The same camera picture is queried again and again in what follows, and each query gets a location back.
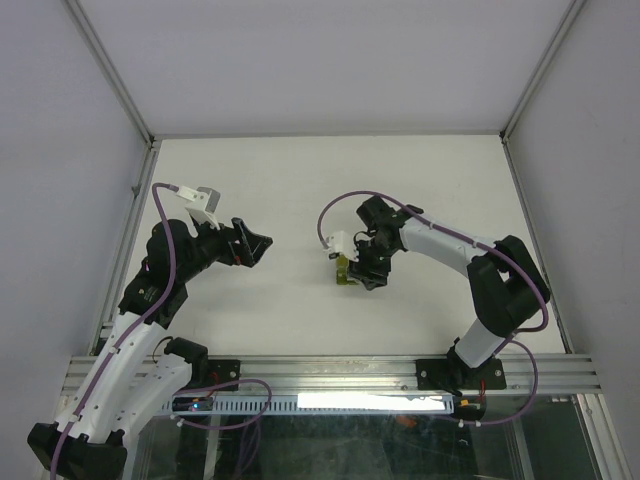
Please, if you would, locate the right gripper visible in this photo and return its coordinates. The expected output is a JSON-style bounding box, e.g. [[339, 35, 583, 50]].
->
[[346, 237, 398, 289]]

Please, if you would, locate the green pill box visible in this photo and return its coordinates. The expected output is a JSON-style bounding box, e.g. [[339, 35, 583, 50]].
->
[[335, 255, 359, 286]]

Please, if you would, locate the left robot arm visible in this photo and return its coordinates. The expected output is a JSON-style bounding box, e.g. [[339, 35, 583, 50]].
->
[[27, 218, 273, 479]]

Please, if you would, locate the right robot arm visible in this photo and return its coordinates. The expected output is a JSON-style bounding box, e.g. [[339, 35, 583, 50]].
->
[[347, 196, 550, 396]]

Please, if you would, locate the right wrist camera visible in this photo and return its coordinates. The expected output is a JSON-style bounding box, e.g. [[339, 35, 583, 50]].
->
[[324, 231, 358, 262]]

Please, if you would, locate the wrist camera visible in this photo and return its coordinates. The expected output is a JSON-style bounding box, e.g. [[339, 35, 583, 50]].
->
[[324, 231, 358, 262], [176, 186, 221, 229]]

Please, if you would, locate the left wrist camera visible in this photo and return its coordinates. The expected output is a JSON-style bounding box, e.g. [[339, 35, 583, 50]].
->
[[176, 186, 221, 229]]

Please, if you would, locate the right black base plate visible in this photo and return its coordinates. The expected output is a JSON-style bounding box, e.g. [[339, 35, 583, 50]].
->
[[415, 358, 507, 396]]

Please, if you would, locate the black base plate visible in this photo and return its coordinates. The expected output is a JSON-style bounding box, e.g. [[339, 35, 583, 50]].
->
[[203, 358, 241, 395], [415, 358, 507, 396]]

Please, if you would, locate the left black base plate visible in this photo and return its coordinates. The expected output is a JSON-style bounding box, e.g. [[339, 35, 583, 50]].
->
[[203, 358, 241, 395]]

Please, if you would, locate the white slotted cable duct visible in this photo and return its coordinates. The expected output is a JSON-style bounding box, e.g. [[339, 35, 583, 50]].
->
[[159, 393, 454, 416]]

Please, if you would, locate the aluminium mounting rail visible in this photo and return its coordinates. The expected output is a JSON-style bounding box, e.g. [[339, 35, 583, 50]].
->
[[239, 353, 602, 396]]

